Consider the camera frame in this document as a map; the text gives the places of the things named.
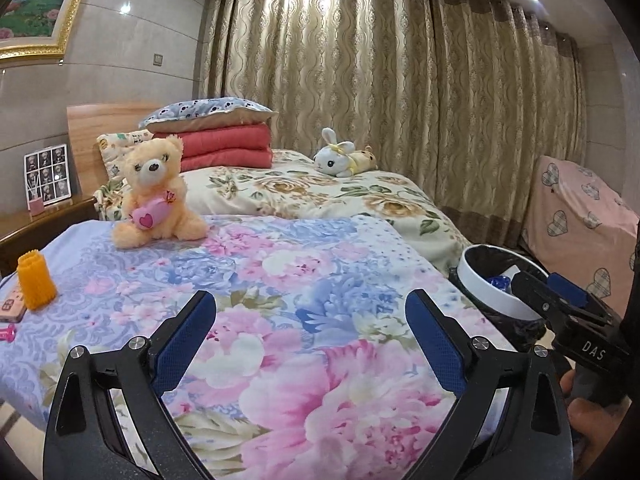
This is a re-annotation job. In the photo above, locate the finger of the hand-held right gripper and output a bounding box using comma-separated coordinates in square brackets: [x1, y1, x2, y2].
[546, 271, 626, 323]
[511, 271, 578, 331]

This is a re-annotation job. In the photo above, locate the beige teddy bear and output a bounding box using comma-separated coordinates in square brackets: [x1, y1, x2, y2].
[111, 135, 209, 250]

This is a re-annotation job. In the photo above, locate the blue pink floral bedsheet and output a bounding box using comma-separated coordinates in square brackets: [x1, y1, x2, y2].
[0, 214, 526, 480]

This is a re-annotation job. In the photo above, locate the phone in pink case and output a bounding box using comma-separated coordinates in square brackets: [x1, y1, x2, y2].
[0, 287, 28, 323]

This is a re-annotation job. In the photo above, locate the panda print pillow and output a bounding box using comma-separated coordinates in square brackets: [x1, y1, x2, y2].
[138, 96, 279, 129]

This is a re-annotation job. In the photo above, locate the gold framed landscape painting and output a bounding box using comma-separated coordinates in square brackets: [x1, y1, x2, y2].
[0, 0, 103, 60]

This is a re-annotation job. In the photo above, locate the black white photo frame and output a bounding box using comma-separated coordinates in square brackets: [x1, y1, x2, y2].
[24, 143, 72, 207]

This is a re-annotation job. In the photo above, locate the folded red quilt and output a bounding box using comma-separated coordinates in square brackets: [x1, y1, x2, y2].
[150, 122, 273, 173]

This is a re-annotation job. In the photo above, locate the pink heart print cloth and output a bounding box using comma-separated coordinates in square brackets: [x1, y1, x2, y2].
[520, 155, 640, 301]

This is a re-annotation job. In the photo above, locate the tall orange foam net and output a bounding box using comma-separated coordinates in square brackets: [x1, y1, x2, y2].
[16, 251, 57, 311]

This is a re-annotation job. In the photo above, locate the white bunny plush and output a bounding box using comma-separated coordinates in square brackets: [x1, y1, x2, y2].
[313, 127, 357, 178]

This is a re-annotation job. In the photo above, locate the wooden nightstand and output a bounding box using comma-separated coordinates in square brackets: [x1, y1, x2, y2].
[0, 195, 101, 278]

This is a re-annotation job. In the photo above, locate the white trash bin black bag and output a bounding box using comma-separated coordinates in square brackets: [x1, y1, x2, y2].
[448, 244, 551, 353]

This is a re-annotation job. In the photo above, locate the floral cover pillow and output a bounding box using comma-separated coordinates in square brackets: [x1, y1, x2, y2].
[95, 177, 128, 221]

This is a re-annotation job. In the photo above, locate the wooden headboard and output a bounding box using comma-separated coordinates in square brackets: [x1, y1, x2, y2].
[66, 102, 163, 196]

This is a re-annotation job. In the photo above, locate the yellow bear plush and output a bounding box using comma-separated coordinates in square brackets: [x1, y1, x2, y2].
[350, 145, 378, 173]

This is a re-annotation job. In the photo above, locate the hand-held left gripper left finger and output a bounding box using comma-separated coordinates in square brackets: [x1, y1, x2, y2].
[42, 290, 218, 480]

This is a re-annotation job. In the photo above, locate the cartoon print pillow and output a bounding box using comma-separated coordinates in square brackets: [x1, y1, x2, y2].
[96, 130, 153, 179]

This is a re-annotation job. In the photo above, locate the person's right hand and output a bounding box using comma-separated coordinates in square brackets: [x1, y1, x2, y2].
[560, 370, 640, 461]

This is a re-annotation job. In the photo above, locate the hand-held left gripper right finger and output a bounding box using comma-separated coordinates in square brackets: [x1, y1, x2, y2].
[400, 289, 573, 480]

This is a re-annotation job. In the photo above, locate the cream floral duvet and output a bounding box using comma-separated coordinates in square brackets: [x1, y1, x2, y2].
[177, 149, 463, 277]

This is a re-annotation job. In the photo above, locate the beige patterned curtain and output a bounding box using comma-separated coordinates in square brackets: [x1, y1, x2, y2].
[200, 0, 588, 241]

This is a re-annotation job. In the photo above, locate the pink reed diffuser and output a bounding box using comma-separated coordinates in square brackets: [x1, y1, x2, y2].
[27, 172, 46, 217]

